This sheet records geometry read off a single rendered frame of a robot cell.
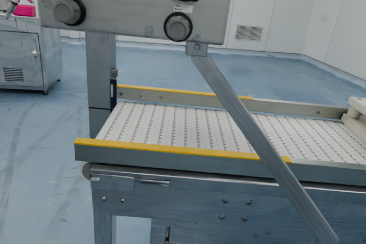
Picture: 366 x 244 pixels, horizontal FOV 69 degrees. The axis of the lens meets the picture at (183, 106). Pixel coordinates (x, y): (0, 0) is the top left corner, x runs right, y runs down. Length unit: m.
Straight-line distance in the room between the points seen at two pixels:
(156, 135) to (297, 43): 6.00
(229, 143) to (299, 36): 5.94
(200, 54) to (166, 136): 0.22
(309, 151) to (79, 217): 1.23
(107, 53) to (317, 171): 0.51
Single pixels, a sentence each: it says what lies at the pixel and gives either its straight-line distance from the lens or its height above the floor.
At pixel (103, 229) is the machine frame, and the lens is 0.99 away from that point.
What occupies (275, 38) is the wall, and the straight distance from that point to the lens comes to 6.19.
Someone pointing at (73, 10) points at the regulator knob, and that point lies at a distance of 0.32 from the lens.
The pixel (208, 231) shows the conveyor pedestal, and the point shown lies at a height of 0.65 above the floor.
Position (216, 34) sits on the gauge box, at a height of 1.05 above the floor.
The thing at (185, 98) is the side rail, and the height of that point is 0.85.
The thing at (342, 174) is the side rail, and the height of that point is 0.85.
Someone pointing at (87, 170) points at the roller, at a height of 0.81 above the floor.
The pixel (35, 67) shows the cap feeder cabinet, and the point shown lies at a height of 0.29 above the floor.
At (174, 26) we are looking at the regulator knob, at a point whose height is 1.06.
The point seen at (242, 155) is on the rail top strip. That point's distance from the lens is 0.44.
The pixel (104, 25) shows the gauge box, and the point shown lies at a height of 1.05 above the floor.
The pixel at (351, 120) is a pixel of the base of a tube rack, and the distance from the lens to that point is 0.76.
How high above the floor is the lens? 1.09
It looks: 23 degrees down
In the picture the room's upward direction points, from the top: 6 degrees clockwise
